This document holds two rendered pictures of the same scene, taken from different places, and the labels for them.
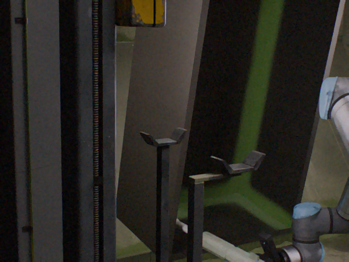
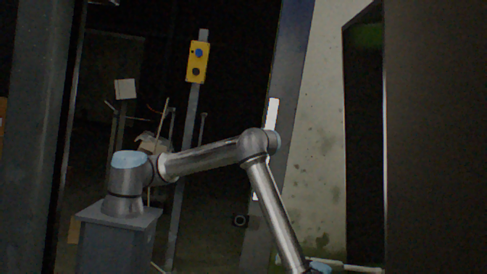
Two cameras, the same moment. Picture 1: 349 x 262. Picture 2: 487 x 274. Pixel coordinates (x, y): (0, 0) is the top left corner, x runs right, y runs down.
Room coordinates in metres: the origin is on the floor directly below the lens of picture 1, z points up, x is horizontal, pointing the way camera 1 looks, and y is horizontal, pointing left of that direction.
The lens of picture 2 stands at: (2.71, -1.89, 1.21)
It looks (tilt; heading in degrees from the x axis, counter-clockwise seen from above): 5 degrees down; 124
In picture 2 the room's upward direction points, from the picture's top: 9 degrees clockwise
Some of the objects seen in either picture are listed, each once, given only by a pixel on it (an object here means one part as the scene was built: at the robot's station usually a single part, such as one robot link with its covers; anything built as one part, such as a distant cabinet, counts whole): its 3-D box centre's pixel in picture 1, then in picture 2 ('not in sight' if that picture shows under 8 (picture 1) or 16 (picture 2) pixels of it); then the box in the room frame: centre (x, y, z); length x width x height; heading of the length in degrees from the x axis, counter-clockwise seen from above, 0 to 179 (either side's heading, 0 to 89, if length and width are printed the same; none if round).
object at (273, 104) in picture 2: not in sight; (265, 149); (1.46, 0.19, 0.96); 0.06 x 0.02 x 0.63; 33
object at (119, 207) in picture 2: not in sight; (123, 201); (1.29, -0.68, 0.69); 0.19 x 0.19 x 0.10
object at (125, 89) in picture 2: not in sight; (138, 143); (-0.45, 0.89, 0.64); 0.73 x 0.50 x 1.27; 47
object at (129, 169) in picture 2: not in sight; (129, 171); (1.29, -0.67, 0.83); 0.17 x 0.15 x 0.18; 94
